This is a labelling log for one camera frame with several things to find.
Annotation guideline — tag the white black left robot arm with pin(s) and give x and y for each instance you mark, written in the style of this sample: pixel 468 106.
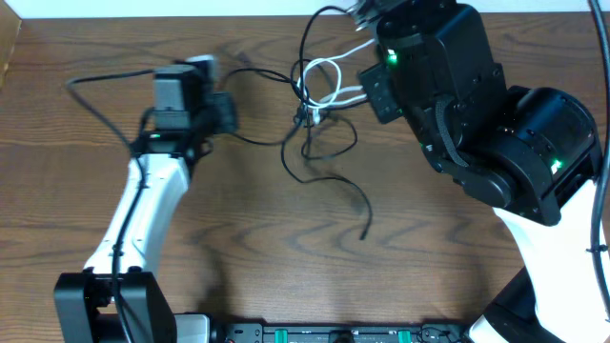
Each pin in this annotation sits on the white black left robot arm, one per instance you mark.
pixel 116 297

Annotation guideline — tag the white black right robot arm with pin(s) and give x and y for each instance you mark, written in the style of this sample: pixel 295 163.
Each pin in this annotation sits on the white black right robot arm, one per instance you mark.
pixel 533 155

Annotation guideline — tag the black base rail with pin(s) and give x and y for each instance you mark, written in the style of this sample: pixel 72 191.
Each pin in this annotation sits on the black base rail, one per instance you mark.
pixel 333 333

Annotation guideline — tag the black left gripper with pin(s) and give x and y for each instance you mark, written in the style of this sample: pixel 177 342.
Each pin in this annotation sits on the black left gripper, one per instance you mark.
pixel 225 103

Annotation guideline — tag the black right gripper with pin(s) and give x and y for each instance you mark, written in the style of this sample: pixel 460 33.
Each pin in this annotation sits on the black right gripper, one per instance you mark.
pixel 381 87

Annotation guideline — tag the brown cardboard side panel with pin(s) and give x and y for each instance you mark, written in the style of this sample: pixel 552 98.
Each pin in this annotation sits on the brown cardboard side panel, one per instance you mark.
pixel 10 25

